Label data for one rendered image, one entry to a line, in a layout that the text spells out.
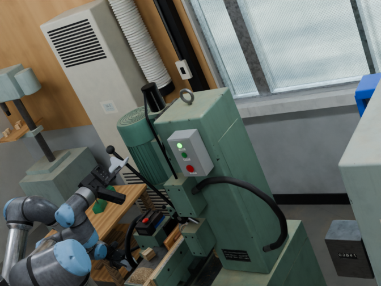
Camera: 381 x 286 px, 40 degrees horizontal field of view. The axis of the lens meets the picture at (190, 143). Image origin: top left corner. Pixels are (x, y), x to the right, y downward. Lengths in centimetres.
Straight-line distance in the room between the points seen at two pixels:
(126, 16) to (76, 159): 147
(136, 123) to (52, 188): 238
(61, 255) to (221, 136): 68
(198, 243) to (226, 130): 46
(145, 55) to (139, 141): 152
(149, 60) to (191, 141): 179
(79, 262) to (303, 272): 111
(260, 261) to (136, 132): 69
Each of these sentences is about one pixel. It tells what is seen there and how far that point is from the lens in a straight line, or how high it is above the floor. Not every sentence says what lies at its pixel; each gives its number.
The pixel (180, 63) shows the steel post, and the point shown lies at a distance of 343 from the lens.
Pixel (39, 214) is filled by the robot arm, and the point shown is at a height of 124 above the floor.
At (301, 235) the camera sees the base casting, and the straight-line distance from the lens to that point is 231.
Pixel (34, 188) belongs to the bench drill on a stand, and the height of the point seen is 64.
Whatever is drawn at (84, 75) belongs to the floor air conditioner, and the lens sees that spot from 373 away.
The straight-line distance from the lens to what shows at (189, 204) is 190.
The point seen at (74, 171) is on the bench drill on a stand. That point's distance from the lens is 438.
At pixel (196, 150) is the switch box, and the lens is 175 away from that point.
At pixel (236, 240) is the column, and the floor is 97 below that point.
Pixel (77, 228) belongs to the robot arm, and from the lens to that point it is 193.
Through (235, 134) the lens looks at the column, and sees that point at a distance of 189.
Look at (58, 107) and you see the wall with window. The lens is 462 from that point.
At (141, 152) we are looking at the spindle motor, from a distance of 205.
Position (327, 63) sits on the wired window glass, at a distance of 322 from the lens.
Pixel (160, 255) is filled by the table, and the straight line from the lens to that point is 230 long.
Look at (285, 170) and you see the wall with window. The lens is 368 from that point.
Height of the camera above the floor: 215
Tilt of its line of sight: 23 degrees down
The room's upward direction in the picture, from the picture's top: 25 degrees counter-clockwise
